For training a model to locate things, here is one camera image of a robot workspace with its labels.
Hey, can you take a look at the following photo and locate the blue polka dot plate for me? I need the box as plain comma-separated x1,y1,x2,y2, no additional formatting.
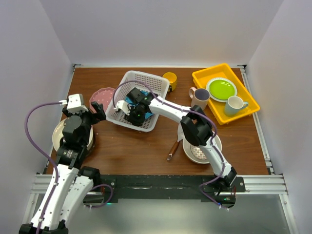
125,90,153,119

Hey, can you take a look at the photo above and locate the pink polka dot plate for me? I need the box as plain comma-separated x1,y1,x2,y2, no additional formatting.
89,87,115,112

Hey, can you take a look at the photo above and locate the cream bear print plate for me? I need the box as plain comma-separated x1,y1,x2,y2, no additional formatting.
51,118,95,156

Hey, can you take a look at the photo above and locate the white perforated plastic basket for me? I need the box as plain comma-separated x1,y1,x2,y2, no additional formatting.
105,71,170,132

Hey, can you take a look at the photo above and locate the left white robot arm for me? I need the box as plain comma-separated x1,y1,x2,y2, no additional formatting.
19,100,106,234

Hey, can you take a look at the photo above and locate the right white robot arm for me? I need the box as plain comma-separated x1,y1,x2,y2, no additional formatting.
125,88,237,192

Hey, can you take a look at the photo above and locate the pink and cream plate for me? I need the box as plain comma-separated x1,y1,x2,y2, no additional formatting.
80,128,96,159

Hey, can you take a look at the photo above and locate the yellow mug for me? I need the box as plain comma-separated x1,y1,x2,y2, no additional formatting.
162,72,177,92

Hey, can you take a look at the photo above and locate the pink mug purple interior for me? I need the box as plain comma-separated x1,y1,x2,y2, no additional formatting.
189,87,210,111

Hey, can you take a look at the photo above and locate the white bowl patterned inside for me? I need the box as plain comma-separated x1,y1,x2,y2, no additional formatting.
182,139,210,164

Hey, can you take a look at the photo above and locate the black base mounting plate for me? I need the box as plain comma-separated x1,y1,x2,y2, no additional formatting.
83,175,246,207

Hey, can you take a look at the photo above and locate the green plate white rim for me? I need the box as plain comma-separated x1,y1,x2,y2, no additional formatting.
206,77,237,102

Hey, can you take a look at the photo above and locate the light blue mug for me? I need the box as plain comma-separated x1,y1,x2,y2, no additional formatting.
224,96,249,117

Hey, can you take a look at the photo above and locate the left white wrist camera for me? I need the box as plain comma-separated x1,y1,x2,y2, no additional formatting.
59,94,88,114

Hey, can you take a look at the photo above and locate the wooden handle metal scraper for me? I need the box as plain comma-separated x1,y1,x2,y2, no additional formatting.
167,125,184,161

